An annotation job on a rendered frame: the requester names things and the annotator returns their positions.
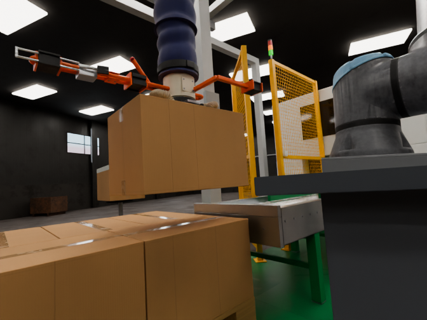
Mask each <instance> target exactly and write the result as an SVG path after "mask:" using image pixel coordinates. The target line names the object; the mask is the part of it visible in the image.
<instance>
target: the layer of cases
mask: <svg viewBox="0 0 427 320"><path fill-rule="evenodd" d="M253 296H254V287H253V279H252V262H251V253H250V236H249V228H248V219H247V218H235V217H220V216H212V215H197V214H188V213H173V212H165V211H151V212H146V213H137V214H132V215H123V216H118V217H109V218H99V219H94V220H85V221H80V222H71V223H62V224H57V225H48V226H43V227H34V228H28V229H20V230H11V231H5V232H0V320H212V319H214V318H216V317H218V316H219V315H221V314H223V313H225V312H227V311H228V310H230V309H232V308H234V307H236V306H237V305H239V304H241V303H243V302H245V301H246V300H248V299H250V298H252V297H253Z"/></svg>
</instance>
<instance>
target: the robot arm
mask: <svg viewBox="0 0 427 320"><path fill-rule="evenodd" d="M416 16H417V36H416V37H415V38H414V39H413V40H412V42H411V43H410V45H409V49H408V54H406V55H403V56H400V57H397V58H394V57H393V56H392V55H390V54H389V53H383V54H382V53H380V52H379V53H370V54H366V55H362V56H360V57H357V58H355V59H354V60H352V61H349V62H347V63H345V64H344V65H343V66H341V67H340V68H339V69H338V70H337V72H336V73H335V75H334V78H333V88H332V94H333V101H334V121H335V141H334V144H333V147H332V150H331V153H330V156H329V157H346V156H371V155H385V154H410V153H414V150H413V149H412V147H411V146H410V143H409V142H408V140H407V139H406V137H405V135H404V134H403V132H402V128H401V121H400V119H402V118H406V117H412V116H418V115H422V114H427V0H416Z"/></svg>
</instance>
